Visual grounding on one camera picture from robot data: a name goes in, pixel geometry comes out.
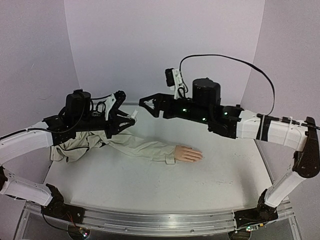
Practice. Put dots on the white nail polish cap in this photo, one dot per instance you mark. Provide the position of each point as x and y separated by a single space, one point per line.
134 114

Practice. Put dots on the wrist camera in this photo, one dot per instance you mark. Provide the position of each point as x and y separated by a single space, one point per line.
110 103
175 82

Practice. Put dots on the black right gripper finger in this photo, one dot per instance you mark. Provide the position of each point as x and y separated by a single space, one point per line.
154 99
154 110

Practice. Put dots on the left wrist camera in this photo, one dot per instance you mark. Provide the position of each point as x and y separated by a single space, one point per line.
110 103

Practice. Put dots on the mannequin hand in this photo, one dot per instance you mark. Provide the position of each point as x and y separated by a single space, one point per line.
187 154

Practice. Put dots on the clear nail polish bottle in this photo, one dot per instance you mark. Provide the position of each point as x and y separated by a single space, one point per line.
132 118

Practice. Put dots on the aluminium front table rail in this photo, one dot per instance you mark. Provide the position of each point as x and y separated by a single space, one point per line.
159 224

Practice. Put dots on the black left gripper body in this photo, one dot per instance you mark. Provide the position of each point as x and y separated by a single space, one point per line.
84 123

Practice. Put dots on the aluminium rear table rail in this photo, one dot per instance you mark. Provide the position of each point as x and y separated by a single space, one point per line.
135 103

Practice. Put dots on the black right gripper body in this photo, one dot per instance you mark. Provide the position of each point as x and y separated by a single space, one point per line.
166 107

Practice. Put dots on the beige zip jacket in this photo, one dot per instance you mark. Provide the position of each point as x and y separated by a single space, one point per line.
125 142

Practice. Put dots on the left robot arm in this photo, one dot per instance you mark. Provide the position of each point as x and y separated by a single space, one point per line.
29 147

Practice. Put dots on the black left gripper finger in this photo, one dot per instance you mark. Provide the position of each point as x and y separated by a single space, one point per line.
116 127
119 114

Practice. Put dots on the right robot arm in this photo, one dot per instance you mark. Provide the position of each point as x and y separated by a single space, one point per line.
237 123

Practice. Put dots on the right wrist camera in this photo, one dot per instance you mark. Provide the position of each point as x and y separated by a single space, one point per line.
175 82

